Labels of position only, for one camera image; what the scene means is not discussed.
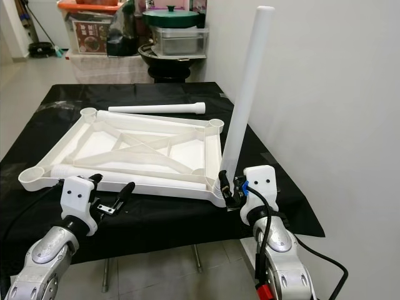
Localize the white plastic table top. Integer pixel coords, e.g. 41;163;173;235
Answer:
17;107;229;201

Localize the black table cloth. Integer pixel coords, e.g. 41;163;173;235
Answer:
0;82;326;263

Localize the crinkled clear tape strip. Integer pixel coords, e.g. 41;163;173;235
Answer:
37;100;76;113

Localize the bench with white lace cloth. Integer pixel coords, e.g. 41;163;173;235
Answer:
69;53;151;85

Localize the black round wok stand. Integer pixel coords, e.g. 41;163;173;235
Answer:
139;45;206;84

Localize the black floor mop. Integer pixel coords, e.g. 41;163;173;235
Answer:
25;0;66;58

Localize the black plastic bag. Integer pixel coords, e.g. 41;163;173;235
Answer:
105;3;141;57

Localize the clear plastic container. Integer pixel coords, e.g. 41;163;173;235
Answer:
149;26;208;58

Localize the green pot with lid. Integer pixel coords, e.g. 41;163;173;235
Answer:
142;6;201;29

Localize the dark framed picture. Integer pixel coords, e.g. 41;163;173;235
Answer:
187;0;208;27

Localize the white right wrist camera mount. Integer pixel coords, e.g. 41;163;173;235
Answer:
241;165;279;223

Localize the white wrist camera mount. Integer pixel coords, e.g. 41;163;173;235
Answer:
61;176;98;237
241;165;279;223

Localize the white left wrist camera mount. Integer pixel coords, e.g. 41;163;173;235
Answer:
61;176;98;237

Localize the metal folding table frame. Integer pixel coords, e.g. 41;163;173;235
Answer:
102;245;204;293

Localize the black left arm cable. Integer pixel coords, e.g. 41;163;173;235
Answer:
0;184;66;251

